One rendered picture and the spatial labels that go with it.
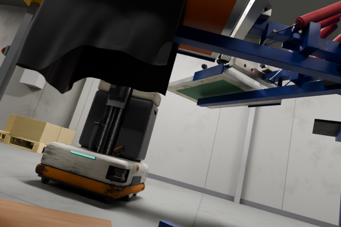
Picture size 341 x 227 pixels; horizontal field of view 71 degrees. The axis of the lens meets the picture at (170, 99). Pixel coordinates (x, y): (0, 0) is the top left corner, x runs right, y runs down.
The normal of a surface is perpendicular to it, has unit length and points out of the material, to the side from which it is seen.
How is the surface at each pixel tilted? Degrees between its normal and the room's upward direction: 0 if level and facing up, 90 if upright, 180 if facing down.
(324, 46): 90
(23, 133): 90
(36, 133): 90
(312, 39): 90
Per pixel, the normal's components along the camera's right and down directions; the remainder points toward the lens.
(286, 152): -0.15, -0.29
